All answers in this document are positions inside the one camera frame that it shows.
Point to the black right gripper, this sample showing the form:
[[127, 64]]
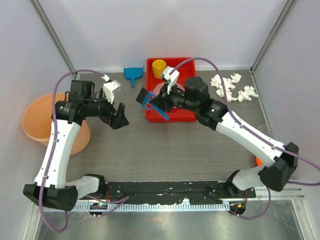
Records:
[[163, 101]]

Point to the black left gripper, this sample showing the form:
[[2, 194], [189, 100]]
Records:
[[115, 121]]

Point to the blue hand brush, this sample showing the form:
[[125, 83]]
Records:
[[144, 99]]

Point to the blue plastic dustpan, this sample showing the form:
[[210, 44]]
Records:
[[132, 74]]

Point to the white paper scrap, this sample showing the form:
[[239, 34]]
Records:
[[229, 96], [234, 78], [228, 85], [247, 94], [217, 82]]

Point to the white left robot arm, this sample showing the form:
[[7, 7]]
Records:
[[50, 188]]

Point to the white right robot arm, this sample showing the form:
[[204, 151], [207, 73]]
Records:
[[278, 162]]

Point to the pink dotted plate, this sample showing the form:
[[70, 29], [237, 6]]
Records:
[[157, 89]]

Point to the yellow mug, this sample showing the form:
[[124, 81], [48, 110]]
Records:
[[158, 66]]

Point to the red plastic tray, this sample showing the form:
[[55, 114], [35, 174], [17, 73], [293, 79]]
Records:
[[188, 70]]

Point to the orange plastic waste bucket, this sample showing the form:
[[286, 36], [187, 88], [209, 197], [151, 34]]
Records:
[[36, 123]]

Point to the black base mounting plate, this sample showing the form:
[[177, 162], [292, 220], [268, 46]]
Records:
[[170, 192]]

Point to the clear plastic cup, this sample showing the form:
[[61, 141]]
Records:
[[267, 130]]

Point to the orange bowl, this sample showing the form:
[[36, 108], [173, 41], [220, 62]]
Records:
[[258, 162]]

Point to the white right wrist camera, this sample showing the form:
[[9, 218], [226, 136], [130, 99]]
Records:
[[170, 77]]

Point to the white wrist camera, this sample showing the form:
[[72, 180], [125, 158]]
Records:
[[170, 77], [110, 87]]

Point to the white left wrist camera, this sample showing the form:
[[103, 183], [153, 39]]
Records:
[[110, 87]]

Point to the white slotted cable duct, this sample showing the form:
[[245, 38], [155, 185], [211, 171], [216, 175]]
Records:
[[185, 206]]

